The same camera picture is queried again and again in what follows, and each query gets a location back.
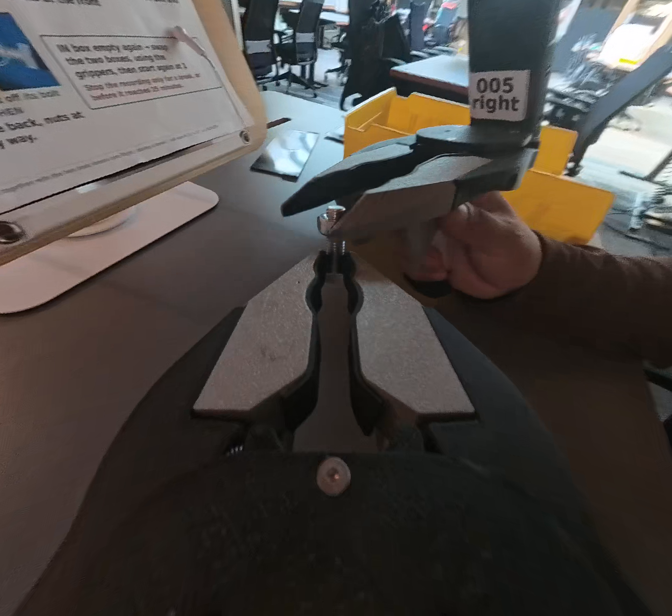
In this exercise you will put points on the printed instruction sheet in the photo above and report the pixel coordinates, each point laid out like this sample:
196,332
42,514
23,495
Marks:
131,117

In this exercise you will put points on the wooden display board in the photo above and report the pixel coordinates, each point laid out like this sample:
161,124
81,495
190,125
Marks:
255,121

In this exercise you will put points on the silver hex nut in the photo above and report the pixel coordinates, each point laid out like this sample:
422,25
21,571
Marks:
328,221

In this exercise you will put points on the person's right forearm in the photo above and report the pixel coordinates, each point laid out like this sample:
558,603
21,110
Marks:
603,301

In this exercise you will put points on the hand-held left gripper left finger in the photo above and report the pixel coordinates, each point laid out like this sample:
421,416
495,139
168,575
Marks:
257,353

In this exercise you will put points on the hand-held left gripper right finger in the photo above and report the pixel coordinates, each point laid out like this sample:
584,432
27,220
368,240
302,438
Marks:
409,353

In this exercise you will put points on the silver hex bolt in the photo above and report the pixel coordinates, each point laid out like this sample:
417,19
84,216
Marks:
336,253

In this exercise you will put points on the grey side table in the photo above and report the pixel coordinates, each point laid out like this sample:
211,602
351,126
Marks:
435,72

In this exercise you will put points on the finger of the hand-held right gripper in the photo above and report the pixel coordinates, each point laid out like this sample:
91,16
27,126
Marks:
357,174
399,206

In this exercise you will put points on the black office chair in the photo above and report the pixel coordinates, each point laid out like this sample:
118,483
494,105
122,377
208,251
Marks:
307,38
619,101
260,27
367,48

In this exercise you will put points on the person's right hand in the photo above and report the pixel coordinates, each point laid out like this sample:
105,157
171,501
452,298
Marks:
493,248

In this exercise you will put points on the brown wooden stick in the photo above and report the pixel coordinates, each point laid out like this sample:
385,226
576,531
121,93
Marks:
278,123

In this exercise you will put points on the white stand base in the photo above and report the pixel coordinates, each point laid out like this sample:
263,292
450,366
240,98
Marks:
131,253

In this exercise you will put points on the black glossy phone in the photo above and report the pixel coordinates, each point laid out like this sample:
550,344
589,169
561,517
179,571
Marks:
286,153

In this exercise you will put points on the yellow plastic bin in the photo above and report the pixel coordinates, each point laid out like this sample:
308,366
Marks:
378,127

